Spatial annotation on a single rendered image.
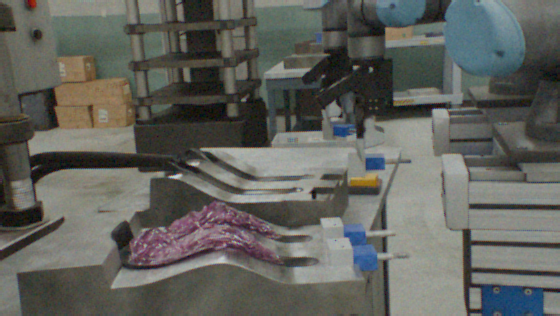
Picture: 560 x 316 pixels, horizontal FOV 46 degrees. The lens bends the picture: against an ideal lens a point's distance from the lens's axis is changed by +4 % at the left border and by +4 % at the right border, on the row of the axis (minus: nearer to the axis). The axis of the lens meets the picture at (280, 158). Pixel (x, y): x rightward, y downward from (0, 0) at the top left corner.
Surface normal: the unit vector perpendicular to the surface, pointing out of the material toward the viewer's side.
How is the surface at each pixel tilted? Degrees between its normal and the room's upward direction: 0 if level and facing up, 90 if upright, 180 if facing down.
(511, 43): 100
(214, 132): 90
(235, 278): 90
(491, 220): 90
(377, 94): 90
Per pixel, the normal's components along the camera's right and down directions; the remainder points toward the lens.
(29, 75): 0.96, 0.00
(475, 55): -0.90, 0.26
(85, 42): -0.13, 0.23
